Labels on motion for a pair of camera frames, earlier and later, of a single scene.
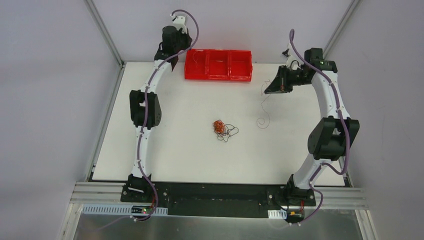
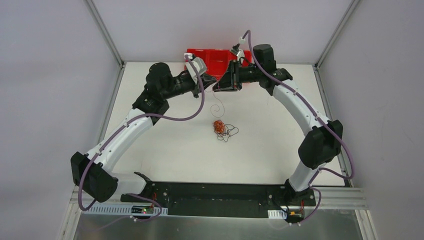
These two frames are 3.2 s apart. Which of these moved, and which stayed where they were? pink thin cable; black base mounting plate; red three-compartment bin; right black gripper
Moved: pink thin cable; right black gripper
Stayed: black base mounting plate; red three-compartment bin
